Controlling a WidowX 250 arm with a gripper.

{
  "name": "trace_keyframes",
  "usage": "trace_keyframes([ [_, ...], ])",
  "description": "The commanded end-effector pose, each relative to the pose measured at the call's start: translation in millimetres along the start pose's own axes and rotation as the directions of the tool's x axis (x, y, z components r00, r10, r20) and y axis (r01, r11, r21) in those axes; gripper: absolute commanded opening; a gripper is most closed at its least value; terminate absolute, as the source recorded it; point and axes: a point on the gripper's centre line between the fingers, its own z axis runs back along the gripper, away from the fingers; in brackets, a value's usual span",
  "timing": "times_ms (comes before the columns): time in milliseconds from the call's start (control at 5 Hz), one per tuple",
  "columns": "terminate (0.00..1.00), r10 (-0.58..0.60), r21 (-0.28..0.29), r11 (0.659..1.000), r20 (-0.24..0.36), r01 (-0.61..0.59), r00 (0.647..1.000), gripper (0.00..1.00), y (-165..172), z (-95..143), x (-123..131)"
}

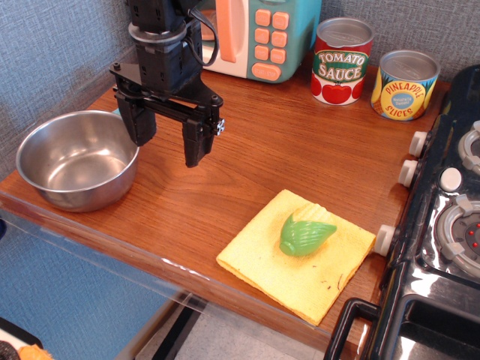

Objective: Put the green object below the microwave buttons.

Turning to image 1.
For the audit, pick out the tomato sauce can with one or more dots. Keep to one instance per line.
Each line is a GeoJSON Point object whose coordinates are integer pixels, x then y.
{"type": "Point", "coordinates": [340, 60]}

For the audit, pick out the green toy corn cob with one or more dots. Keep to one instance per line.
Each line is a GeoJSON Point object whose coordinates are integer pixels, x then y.
{"type": "Point", "coordinates": [305, 231]}

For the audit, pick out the pineapple slices can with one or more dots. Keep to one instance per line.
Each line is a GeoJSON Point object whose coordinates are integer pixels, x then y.
{"type": "Point", "coordinates": [404, 84]}

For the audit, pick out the white stove knob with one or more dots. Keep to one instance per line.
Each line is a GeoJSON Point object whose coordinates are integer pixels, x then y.
{"type": "Point", "coordinates": [384, 239]}
{"type": "Point", "coordinates": [407, 172]}
{"type": "Point", "coordinates": [417, 143]}

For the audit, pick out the black toy stove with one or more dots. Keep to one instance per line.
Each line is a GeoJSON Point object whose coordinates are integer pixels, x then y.
{"type": "Point", "coordinates": [429, 303]}

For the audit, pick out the orange fuzzy object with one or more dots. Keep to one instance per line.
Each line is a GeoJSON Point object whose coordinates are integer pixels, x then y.
{"type": "Point", "coordinates": [33, 352]}

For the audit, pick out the stainless steel bowl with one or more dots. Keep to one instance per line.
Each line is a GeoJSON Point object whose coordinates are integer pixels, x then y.
{"type": "Point", "coordinates": [81, 161]}

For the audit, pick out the teal toy microwave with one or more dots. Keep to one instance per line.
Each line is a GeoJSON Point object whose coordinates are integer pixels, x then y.
{"type": "Point", "coordinates": [259, 40]}

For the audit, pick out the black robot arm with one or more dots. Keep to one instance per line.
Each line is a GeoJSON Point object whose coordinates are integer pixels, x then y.
{"type": "Point", "coordinates": [167, 12]}

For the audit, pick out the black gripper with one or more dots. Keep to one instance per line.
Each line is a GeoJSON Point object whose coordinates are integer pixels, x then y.
{"type": "Point", "coordinates": [166, 80]}

